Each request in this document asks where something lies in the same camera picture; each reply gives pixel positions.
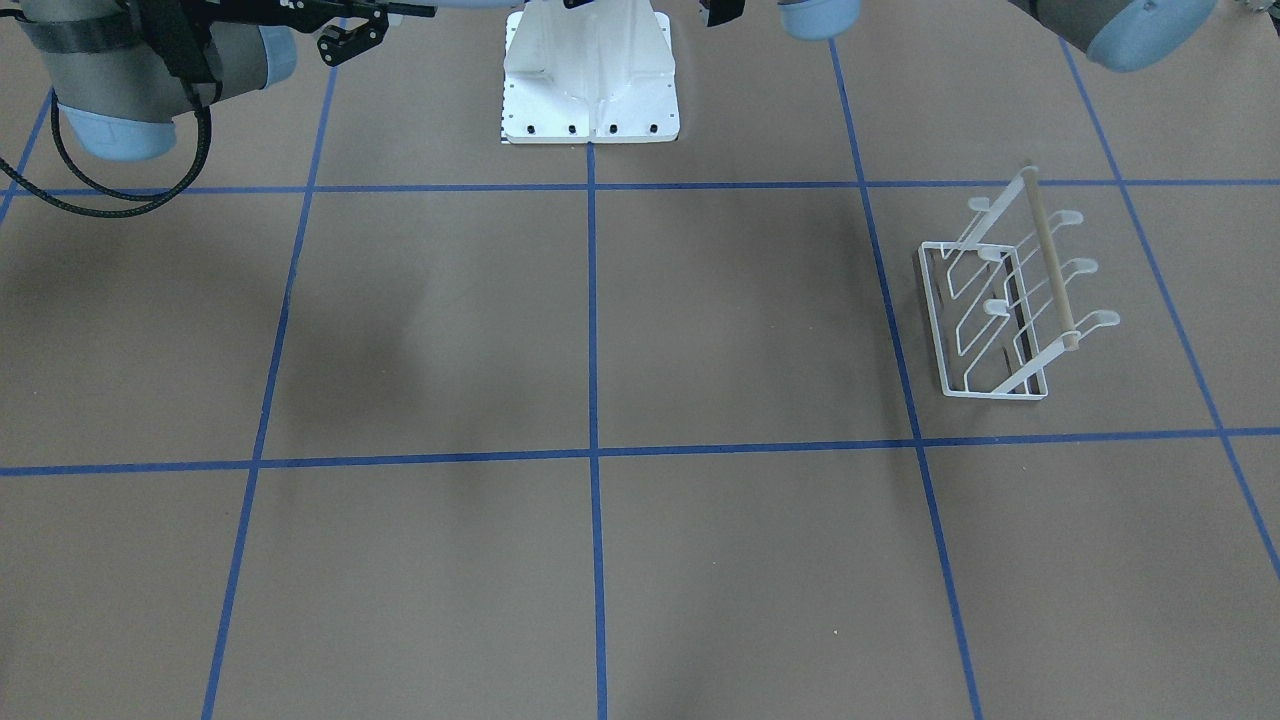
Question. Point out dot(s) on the white wire cup holder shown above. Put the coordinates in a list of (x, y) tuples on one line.
[(997, 297)]

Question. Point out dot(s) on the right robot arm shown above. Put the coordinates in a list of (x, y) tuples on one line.
[(122, 71)]

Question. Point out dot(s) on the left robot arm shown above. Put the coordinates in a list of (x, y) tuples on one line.
[(1122, 36)]

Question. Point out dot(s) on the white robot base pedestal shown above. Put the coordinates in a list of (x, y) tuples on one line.
[(600, 72)]

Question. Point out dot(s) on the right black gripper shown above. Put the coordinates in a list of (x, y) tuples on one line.
[(345, 40)]

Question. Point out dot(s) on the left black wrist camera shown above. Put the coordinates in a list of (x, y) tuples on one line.
[(716, 13)]

